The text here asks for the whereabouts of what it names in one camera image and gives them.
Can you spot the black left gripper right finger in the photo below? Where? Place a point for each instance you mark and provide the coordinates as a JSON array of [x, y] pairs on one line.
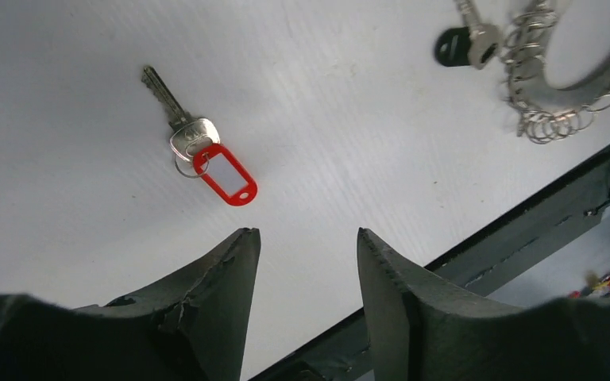
[[423, 327]]

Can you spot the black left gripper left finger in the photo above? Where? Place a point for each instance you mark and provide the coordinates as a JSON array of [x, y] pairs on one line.
[[190, 325]]

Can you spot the silver key with red tag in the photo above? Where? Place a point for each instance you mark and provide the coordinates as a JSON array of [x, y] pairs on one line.
[[197, 150]]

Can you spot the metal disc keyring with rings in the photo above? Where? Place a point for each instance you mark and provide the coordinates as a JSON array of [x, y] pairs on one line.
[[548, 112]]

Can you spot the silver key with black tag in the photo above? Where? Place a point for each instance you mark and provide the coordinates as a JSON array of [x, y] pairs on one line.
[[472, 45]]

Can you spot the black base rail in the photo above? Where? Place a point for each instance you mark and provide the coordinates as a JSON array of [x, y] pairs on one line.
[[493, 256]]

